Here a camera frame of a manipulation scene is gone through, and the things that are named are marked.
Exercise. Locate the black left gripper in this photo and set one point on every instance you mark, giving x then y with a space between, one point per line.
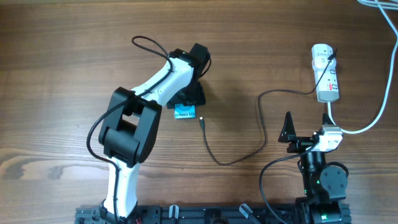
198 98

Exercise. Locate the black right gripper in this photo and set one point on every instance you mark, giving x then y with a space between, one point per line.
288 135

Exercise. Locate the blue Galaxy smartphone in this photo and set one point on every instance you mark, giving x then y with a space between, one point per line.
184 112

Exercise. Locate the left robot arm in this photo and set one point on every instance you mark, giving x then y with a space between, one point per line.
129 132

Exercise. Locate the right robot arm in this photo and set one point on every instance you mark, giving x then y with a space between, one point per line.
324 182

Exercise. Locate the white USB charger plug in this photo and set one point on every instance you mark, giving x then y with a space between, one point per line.
321 62

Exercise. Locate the white power strip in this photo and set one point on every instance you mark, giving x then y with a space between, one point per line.
326 81

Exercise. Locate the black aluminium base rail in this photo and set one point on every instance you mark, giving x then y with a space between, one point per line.
290 213

